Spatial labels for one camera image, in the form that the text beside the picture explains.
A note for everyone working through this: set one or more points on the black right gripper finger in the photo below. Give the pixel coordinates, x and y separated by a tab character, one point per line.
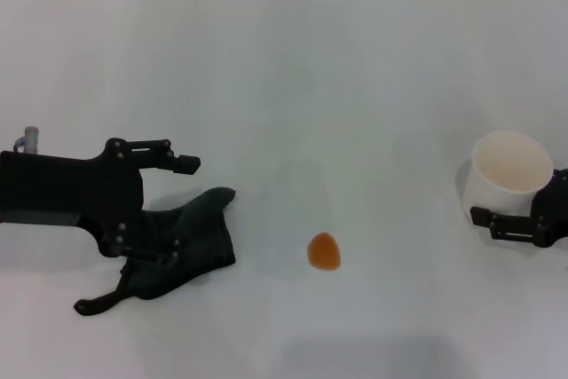
510	227

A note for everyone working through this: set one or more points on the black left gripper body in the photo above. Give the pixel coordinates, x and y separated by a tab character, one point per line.
66	188

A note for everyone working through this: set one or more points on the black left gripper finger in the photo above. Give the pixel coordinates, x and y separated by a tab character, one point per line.
186	165
153	255

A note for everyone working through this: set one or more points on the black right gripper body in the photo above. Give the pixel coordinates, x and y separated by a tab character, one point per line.
554	210

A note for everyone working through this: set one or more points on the dark blue rag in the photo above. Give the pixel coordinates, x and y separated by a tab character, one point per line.
199	232

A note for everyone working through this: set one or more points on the white paper cup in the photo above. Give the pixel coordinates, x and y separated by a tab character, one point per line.
501	175

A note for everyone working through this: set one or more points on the small orange object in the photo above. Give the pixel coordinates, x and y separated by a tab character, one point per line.
325	252

